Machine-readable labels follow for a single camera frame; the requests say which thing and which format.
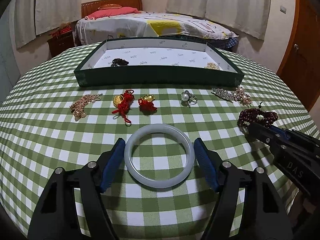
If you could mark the red items on nightstand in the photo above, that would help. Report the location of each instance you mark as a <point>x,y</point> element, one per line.
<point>63,28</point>

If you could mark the brown wooden door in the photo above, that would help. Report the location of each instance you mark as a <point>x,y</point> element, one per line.
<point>299,68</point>

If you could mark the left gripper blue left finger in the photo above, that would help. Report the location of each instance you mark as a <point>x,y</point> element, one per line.
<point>115,158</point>

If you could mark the pink pillow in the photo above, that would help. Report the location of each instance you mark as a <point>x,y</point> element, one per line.
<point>112,12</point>

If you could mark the green jewelry tray box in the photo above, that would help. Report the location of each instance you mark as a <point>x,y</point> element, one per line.
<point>157,61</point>

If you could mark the left white curtain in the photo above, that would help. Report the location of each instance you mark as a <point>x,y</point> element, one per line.
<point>35,17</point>

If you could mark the wooden headboard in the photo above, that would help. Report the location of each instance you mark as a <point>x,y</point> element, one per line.
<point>90,7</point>

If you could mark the white curtain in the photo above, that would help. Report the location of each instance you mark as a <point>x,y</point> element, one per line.
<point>247,16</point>
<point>35,17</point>

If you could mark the green checkered tablecloth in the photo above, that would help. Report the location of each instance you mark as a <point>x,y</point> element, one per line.
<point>48,121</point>

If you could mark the silver rhinestone hair clip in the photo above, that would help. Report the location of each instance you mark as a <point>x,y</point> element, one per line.
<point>223,94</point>

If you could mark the pearl gold brooch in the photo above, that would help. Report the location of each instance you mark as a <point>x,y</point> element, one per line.
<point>241,96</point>

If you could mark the dark wooden nightstand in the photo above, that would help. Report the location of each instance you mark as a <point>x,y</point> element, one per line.
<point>60,43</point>

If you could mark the wall light switch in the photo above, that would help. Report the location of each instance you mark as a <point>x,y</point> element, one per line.
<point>283,9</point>

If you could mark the bed with patterned sheet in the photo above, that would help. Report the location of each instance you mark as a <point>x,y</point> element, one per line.
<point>89,30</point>

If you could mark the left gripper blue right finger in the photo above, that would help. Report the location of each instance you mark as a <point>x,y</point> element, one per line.
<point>205,164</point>

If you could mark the frosted glass wardrobe door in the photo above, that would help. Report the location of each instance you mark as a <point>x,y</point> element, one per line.
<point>10,73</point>

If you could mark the right white curtain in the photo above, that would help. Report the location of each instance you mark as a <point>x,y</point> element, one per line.
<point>247,16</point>

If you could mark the gold ingot red knot charm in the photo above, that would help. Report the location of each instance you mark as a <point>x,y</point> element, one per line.
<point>146,104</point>

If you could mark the white jade bangle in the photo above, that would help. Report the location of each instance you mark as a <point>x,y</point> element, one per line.
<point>159,156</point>

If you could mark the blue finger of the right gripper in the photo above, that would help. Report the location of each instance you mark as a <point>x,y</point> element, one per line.
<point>279,132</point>
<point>260,133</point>

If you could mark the gold charm red knot tassel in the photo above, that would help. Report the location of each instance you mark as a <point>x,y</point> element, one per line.
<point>122,103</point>

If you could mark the orange cushion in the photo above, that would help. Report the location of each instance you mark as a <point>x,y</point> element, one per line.
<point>109,6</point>

